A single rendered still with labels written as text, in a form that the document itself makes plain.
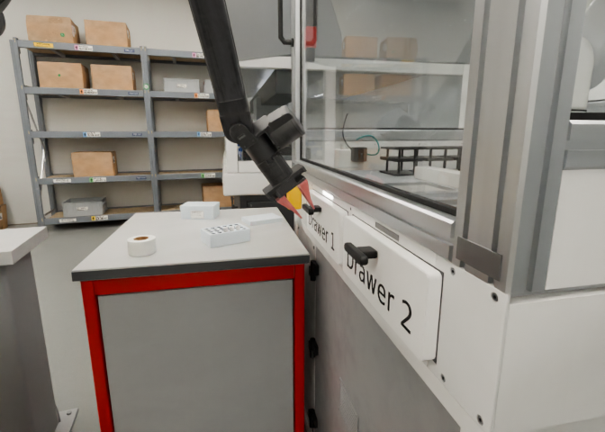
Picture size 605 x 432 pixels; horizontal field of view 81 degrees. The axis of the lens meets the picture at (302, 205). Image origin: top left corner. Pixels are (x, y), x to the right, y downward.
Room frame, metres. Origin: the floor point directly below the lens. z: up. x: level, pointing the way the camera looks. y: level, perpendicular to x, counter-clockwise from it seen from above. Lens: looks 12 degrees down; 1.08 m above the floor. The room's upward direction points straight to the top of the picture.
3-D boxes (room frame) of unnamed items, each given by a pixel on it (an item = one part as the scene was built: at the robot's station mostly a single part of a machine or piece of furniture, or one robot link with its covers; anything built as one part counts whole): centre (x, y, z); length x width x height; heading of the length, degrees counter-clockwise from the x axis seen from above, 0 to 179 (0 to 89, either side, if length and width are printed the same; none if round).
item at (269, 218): (1.26, 0.15, 0.77); 0.13 x 0.09 x 0.02; 120
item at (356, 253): (0.50, -0.09, 0.91); 0.07 x 0.04 x 0.01; 12
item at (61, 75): (4.07, 2.60, 1.66); 0.41 x 0.32 x 0.28; 109
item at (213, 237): (1.02, 0.23, 0.78); 0.12 x 0.08 x 0.04; 124
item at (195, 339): (1.15, 0.33, 0.38); 0.62 x 0.58 x 0.76; 12
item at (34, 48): (4.52, 1.25, 1.00); 3.63 x 0.49 x 2.00; 109
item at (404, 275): (0.51, -0.12, 0.87); 0.29 x 0.02 x 0.11; 12
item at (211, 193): (4.57, 1.10, 0.28); 0.41 x 0.32 x 0.28; 109
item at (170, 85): (4.44, 1.45, 1.61); 0.40 x 0.30 x 0.17; 109
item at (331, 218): (0.81, -0.05, 0.87); 0.29 x 0.02 x 0.11; 12
